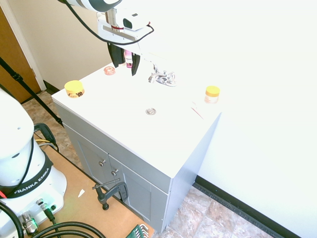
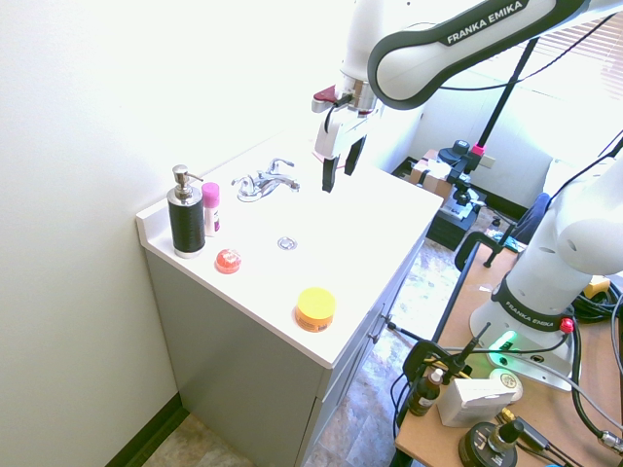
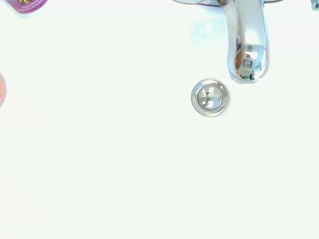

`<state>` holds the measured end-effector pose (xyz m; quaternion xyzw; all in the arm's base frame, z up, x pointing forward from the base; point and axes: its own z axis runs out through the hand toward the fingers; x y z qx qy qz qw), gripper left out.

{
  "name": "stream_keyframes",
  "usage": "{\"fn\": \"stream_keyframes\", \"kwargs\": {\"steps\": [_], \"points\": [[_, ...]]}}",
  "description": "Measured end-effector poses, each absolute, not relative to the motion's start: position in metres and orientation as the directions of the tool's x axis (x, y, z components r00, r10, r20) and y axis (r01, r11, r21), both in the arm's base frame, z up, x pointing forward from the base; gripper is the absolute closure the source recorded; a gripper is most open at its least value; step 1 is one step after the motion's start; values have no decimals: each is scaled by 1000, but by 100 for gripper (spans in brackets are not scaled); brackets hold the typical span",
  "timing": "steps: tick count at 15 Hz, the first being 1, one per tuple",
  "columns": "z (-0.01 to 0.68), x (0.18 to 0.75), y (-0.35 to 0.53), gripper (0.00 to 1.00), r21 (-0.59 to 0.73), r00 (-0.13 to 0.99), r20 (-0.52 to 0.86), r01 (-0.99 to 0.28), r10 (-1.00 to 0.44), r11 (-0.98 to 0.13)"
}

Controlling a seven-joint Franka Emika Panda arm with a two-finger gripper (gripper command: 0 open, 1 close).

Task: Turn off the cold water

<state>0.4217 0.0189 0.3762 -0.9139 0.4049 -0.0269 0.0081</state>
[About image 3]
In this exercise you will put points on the white sink basin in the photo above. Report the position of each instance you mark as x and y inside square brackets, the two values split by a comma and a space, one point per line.
[124, 161]

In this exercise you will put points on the chrome sink drain stopper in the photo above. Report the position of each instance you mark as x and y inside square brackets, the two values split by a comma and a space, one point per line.
[210, 97]

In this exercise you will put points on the chrome faucet spout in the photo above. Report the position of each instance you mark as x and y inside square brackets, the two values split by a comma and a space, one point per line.
[249, 37]

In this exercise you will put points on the orange translucent round object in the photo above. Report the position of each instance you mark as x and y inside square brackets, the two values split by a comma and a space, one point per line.
[1, 90]

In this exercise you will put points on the purple labelled soap bottle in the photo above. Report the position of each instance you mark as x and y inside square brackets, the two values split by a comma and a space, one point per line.
[26, 4]

